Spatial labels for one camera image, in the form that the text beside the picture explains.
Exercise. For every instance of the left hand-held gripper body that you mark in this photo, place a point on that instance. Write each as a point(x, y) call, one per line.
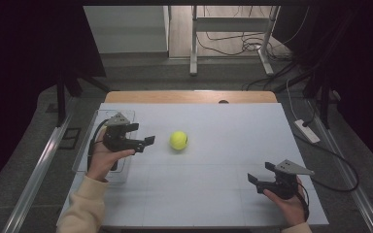
point(116, 139)

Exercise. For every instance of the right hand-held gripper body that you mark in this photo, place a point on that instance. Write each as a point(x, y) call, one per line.
point(285, 186)

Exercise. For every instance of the yellow tennis ball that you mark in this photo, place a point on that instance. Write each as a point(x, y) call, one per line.
point(178, 140)

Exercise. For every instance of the person's right hand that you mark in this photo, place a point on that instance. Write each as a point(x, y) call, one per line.
point(293, 208)

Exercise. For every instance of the person's left hand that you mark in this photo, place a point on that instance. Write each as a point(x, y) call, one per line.
point(102, 161)

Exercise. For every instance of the white table mat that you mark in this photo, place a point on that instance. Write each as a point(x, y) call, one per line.
point(207, 194)

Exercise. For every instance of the wooden table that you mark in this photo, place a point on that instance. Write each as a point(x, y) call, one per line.
point(175, 97)

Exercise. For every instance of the white power strip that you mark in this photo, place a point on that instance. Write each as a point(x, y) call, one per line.
point(307, 131)

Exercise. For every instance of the black tripod stand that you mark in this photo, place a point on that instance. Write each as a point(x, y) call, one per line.
point(61, 97)
point(324, 103)

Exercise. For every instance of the white cabinet panel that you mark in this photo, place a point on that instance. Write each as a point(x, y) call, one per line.
point(126, 29)

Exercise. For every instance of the dark curtain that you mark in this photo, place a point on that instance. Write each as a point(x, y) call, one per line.
point(29, 64)
point(362, 81)

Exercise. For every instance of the aluminium floor rail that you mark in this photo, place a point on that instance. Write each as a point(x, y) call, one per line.
point(35, 178)
point(353, 181)

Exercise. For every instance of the white metal desk frame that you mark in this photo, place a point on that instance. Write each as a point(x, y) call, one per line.
point(193, 48)

